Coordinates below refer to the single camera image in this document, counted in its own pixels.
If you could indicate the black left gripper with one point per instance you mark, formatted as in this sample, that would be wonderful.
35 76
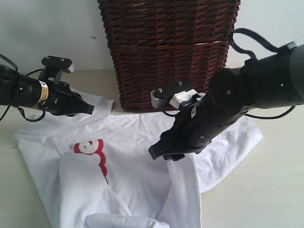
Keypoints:
59 99

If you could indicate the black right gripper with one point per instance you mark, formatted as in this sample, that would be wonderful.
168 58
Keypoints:
226 101

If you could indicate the white t-shirt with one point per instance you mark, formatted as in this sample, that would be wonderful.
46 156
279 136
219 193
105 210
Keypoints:
95 171

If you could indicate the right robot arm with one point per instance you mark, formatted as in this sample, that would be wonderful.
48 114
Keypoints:
271 82

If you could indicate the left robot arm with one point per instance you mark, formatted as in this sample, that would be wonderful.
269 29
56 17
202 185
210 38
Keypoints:
19 90

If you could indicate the dark brown wicker basket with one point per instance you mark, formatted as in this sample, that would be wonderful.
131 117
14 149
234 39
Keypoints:
154 43

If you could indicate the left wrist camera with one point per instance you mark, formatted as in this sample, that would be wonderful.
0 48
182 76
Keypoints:
54 67

